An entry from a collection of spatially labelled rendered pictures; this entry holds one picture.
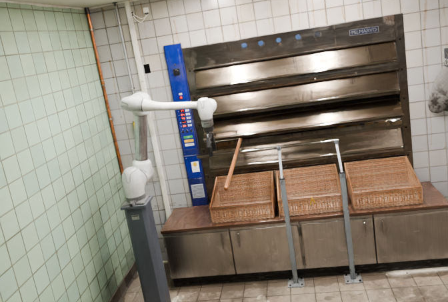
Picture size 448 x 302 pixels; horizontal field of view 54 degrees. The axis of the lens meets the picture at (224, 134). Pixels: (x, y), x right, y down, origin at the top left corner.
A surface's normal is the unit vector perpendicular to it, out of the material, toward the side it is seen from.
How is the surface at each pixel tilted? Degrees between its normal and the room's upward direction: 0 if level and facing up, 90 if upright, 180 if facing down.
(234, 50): 90
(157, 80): 90
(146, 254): 90
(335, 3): 90
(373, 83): 70
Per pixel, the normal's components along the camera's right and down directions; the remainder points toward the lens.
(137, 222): -0.12, 0.23
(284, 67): -0.17, -0.11
